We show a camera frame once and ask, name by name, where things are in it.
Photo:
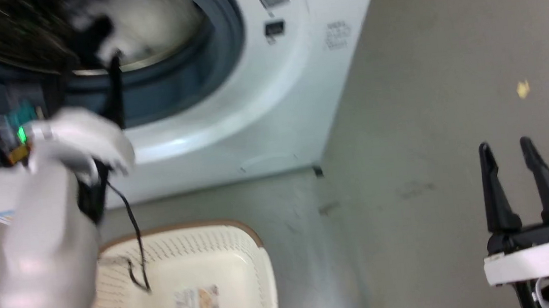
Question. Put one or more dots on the grey rubber door gasket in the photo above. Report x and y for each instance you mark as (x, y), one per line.
(179, 77)

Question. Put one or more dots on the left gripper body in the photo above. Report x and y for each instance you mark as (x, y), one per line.
(84, 138)

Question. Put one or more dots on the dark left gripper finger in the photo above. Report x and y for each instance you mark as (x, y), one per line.
(116, 89)

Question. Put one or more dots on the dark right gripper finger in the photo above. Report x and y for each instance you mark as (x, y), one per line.
(495, 192)
(545, 181)

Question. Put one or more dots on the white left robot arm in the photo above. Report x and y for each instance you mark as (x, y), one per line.
(41, 260)

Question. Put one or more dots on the small yellow floor scrap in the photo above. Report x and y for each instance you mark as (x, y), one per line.
(523, 89)

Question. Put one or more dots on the cream perforated laundry basket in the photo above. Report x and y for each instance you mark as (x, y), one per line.
(192, 290)

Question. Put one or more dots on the white front-load washing machine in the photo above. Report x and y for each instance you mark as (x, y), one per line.
(269, 103)

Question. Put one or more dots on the white garment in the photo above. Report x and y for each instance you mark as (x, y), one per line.
(148, 19)

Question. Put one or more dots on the paper label in basket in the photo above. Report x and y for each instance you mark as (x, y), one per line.
(197, 303)

